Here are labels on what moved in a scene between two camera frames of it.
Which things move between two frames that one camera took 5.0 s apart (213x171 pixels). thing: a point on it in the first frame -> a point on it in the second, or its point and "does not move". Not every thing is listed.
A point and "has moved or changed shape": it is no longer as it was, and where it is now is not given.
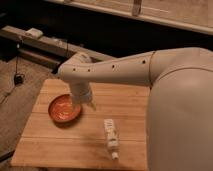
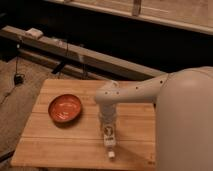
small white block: (35, 33) does not move
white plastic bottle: (112, 136) has moved or changed shape
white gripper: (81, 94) -> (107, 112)
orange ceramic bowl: (63, 110) does not move
